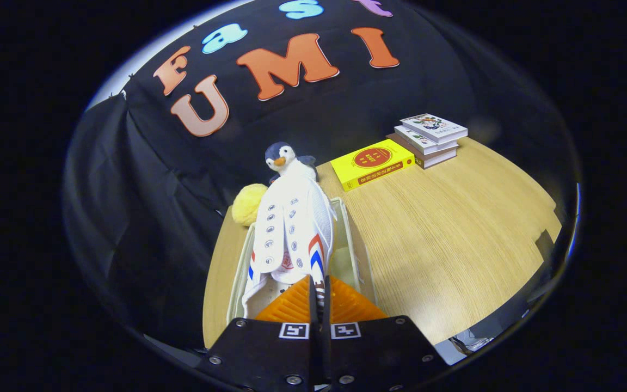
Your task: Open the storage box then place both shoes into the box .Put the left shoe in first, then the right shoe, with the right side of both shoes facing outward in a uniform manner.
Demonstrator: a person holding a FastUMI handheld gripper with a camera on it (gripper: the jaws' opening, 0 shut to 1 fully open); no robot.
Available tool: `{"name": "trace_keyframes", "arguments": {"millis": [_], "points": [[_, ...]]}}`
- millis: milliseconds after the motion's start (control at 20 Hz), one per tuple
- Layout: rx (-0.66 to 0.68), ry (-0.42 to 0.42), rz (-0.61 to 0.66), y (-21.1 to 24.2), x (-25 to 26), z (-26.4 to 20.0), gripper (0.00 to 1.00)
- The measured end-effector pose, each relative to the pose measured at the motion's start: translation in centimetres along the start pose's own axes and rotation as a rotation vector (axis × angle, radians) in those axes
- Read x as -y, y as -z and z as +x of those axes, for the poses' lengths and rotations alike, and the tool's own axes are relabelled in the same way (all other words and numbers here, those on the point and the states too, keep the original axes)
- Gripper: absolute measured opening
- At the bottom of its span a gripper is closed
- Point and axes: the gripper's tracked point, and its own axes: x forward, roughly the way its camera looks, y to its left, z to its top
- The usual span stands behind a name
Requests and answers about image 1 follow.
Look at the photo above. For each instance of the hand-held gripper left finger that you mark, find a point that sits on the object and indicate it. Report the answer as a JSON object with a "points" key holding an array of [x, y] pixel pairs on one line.
{"points": [[313, 348]]}

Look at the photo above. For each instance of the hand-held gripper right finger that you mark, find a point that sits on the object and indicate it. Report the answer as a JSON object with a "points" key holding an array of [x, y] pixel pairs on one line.
{"points": [[327, 348]]}

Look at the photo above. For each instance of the beige fabric storage box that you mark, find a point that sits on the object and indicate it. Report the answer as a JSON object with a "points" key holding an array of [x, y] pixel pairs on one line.
{"points": [[360, 267]]}

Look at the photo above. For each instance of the white shoe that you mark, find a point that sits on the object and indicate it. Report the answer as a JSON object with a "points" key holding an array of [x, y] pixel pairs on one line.
{"points": [[292, 228]]}

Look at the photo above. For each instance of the yellow plush ball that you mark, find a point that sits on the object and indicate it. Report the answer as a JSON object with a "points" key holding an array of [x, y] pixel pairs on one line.
{"points": [[248, 204]]}

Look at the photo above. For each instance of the yellow book red circle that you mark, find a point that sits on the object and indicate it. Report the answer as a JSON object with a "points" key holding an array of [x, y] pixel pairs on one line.
{"points": [[370, 160]]}

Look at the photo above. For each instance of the penguin plush toy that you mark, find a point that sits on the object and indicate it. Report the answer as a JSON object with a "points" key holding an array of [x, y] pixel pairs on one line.
{"points": [[281, 155]]}

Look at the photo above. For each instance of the brown cover book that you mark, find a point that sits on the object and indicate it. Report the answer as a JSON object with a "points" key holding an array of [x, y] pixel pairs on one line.
{"points": [[436, 159]]}

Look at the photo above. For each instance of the white book green print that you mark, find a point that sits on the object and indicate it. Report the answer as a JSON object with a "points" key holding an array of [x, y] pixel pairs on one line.
{"points": [[409, 136]]}

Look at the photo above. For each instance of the white book floral cover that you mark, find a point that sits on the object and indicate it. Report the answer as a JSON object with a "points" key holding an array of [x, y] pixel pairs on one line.
{"points": [[433, 126]]}

